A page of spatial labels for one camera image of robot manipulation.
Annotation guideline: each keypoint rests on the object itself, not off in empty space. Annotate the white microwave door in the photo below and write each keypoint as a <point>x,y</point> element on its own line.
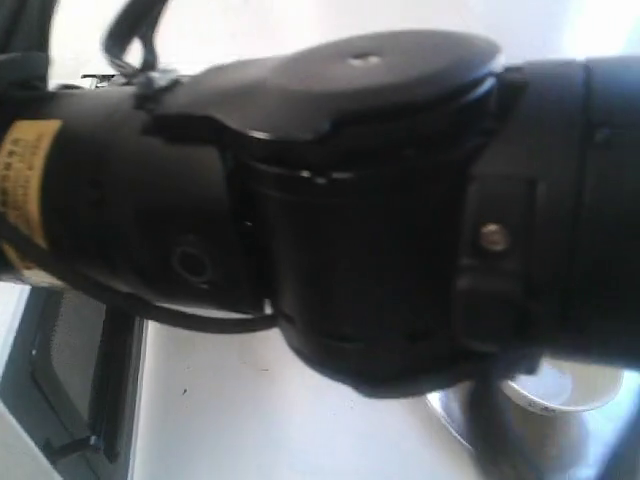
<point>71,382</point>

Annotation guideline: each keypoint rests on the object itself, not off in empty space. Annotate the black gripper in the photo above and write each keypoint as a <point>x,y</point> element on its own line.
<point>128,196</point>

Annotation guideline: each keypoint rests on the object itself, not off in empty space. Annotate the round stainless steel tray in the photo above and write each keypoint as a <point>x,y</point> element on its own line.
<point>508,441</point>

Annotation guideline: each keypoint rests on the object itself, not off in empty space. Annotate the cream ceramic bowl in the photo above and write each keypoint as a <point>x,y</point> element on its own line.
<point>560,387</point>

